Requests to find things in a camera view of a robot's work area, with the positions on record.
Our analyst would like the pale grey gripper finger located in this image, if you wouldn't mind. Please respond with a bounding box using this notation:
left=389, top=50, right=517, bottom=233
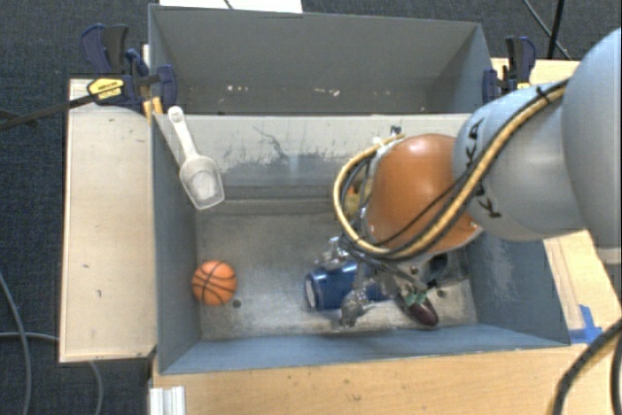
left=339, top=288, right=373, bottom=329
left=318, top=236, right=355, bottom=272

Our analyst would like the grey metal bin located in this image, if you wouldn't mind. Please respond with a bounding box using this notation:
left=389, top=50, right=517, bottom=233
left=147, top=3, right=572, bottom=376

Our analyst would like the white plastic scoop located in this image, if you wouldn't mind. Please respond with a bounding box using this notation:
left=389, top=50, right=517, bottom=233
left=166, top=105, right=226, bottom=212

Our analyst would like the dark purple toy eggplant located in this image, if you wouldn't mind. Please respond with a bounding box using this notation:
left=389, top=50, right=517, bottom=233
left=395, top=292, right=440, bottom=329

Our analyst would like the pale wood board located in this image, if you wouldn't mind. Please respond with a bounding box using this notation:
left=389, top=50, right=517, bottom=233
left=58, top=79, right=158, bottom=363

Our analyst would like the orange toy basketball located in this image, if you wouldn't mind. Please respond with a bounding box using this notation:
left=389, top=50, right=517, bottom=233
left=190, top=259, right=239, bottom=307

